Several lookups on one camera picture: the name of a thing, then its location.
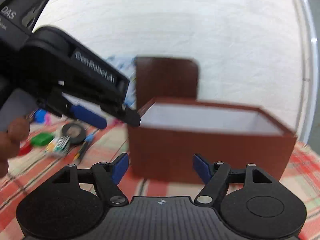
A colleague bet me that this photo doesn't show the floral white pillow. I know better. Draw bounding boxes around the floral white pillow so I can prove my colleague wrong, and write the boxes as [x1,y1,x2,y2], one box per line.
[105,55,137,109]

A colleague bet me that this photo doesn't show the silver snack packet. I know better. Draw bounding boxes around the silver snack packet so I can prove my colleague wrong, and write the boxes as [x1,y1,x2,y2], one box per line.
[44,136,71,158]

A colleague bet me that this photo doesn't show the blue tissue box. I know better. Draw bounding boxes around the blue tissue box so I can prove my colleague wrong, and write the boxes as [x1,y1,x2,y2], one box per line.
[33,109,51,125]

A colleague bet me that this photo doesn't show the red tape roll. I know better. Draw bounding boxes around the red tape roll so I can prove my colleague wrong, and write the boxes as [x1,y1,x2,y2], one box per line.
[18,141,33,156]

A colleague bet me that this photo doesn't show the green box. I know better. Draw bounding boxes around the green box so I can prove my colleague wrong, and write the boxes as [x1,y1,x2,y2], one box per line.
[30,132,55,146]

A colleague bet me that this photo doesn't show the black tape roll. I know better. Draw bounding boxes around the black tape roll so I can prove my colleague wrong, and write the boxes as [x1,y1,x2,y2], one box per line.
[61,122,87,145]

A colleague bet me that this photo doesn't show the white curved pole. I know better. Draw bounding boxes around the white curved pole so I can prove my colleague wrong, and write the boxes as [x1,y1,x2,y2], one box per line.
[292,0,319,144]

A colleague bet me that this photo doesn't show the plaid bed sheet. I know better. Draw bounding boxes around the plaid bed sheet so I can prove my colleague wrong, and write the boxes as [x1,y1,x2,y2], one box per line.
[1,126,319,239]

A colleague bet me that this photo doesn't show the brown cardboard box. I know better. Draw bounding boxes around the brown cardboard box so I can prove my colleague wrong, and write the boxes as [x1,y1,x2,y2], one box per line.
[127,98,297,183]

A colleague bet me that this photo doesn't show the person's left hand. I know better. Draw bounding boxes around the person's left hand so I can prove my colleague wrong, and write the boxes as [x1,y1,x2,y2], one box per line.
[0,118,30,178]

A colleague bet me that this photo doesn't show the black blue marker pen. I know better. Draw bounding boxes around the black blue marker pen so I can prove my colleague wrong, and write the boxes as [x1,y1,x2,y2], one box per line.
[73,133,94,163]

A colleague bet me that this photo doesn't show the dark brown headboard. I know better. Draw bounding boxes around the dark brown headboard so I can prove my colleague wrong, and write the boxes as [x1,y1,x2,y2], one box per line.
[135,57,199,109]

